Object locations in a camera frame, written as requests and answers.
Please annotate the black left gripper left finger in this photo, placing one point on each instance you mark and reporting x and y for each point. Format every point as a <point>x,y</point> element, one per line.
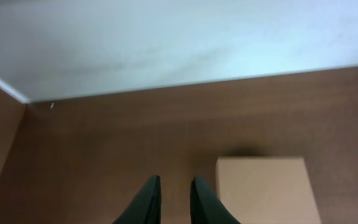
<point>145,207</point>

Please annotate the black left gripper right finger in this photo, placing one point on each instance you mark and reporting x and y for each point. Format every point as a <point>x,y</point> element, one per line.
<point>205,207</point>

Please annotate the brown cardboard box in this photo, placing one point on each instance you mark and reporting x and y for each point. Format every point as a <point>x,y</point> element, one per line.
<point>266,190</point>

